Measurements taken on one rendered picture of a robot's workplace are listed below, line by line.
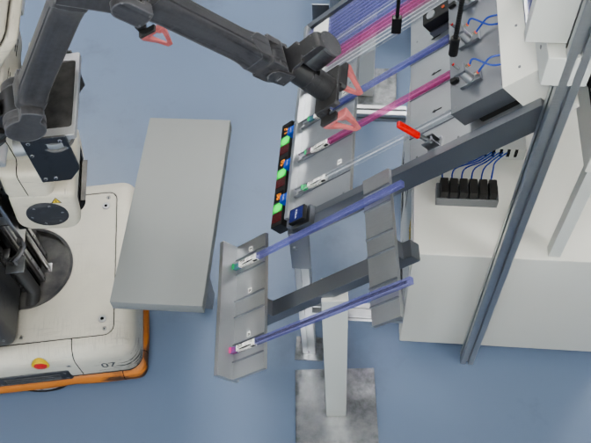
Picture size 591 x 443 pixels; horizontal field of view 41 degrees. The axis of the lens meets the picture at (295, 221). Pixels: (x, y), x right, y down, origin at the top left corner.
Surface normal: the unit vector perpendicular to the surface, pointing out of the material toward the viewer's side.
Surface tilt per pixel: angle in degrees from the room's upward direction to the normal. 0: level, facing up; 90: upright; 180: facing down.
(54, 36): 98
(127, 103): 0
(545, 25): 90
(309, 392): 0
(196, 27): 97
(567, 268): 90
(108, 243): 0
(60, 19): 102
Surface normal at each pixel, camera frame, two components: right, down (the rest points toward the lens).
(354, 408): -0.05, -0.53
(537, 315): -0.08, 0.85
